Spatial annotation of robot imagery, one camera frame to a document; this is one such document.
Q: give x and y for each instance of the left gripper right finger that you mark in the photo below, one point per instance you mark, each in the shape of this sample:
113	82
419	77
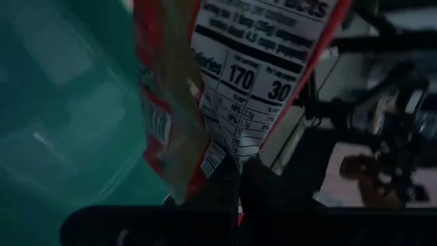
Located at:
307	227

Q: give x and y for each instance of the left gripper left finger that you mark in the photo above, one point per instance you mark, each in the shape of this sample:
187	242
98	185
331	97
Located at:
153	225

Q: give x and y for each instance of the red popcorn bag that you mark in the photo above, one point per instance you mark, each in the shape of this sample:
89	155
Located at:
246	68

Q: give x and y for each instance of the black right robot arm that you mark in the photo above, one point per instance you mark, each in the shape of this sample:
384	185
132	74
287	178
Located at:
403	143

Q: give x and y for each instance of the brown rounded object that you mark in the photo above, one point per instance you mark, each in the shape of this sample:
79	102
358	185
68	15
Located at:
372	184

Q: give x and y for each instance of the teal plastic basket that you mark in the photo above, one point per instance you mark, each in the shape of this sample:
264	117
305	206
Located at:
68	102

